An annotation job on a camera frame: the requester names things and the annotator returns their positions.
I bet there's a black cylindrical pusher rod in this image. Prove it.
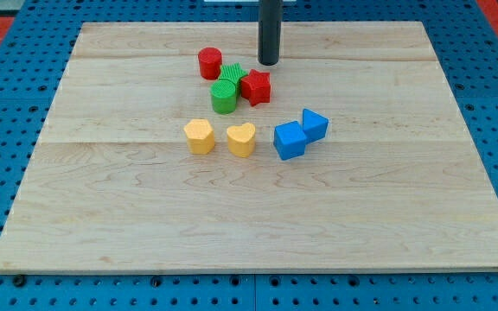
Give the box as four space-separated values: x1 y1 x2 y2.
258 0 283 66

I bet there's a light wooden board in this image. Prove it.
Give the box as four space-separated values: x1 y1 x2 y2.
0 22 498 275

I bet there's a blue cube block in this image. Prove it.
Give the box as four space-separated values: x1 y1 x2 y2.
273 121 307 161

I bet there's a red cylinder block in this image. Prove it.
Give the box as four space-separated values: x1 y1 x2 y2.
197 47 222 80

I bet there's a yellow heart block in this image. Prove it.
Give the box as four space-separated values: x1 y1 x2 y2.
227 123 256 158

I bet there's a green star block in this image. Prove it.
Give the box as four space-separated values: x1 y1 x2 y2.
219 63 248 96

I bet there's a yellow hexagon block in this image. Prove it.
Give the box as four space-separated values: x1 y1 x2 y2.
183 118 215 155

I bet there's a blue triangle block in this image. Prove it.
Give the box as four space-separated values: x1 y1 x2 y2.
302 109 329 143

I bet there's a red star block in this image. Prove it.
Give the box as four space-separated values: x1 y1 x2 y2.
240 69 271 106

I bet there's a green cylinder block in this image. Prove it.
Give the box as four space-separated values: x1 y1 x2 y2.
210 80 237 114

